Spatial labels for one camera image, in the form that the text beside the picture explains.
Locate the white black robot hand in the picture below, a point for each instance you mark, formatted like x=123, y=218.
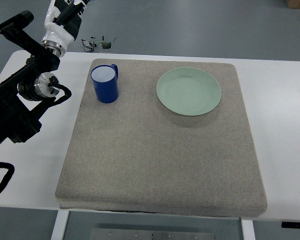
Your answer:
x=62, y=24

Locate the blue mug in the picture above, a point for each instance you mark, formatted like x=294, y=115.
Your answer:
x=105, y=82

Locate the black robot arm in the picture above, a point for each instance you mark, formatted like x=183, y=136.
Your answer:
x=21, y=103

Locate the green plate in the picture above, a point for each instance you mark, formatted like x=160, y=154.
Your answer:
x=188, y=91

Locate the electronic parts on floor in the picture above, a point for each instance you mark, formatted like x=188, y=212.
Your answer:
x=95, y=45

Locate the cardboard box corner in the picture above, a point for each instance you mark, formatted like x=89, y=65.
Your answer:
x=293, y=4

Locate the black table control panel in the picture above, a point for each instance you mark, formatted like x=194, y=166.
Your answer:
x=290, y=225

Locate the metal base plate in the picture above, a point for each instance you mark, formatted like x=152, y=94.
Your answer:
x=133, y=234

